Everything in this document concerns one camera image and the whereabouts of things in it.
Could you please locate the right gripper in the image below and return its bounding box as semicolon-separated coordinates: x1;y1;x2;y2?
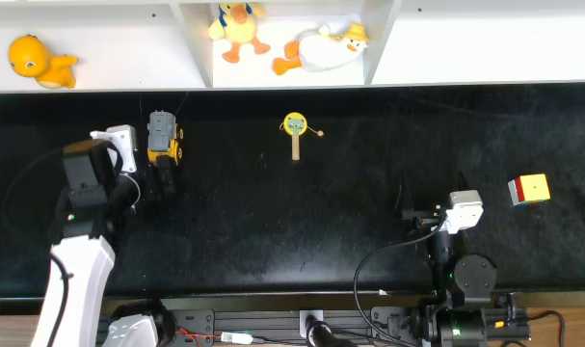
395;169;470;233

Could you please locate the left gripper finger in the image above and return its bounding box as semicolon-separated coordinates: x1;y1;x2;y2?
148;156;178;200

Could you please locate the grey and yellow toy truck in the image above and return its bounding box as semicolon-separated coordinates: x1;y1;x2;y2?
146;110;185;168

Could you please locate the yellow rattle drum toy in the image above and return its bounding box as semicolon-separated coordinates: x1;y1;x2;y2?
279;111;325;162

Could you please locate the yellow rubber duck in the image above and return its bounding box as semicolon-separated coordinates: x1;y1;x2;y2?
7;34;79;91

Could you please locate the many-coloured puzzle cube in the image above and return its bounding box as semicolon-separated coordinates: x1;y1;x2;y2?
507;173;552;208

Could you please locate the white shelf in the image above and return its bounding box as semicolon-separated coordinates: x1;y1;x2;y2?
0;0;585;94

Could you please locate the yellow plush duck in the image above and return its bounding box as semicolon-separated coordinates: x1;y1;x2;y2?
208;2;272;65

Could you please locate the white plush duck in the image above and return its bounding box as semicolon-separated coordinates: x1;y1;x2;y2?
272;21;370;77

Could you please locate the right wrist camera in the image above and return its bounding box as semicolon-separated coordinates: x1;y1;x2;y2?
438;189;485;235

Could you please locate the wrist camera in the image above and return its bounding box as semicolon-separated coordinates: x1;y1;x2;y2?
438;189;485;235
89;123;140;174

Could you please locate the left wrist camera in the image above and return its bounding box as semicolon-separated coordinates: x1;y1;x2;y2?
89;123;140;174

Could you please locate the black cable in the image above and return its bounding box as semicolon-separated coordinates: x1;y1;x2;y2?
1;147;72;347
353;219;447;347

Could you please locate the mounting rail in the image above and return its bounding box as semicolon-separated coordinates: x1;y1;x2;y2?
96;307;534;347

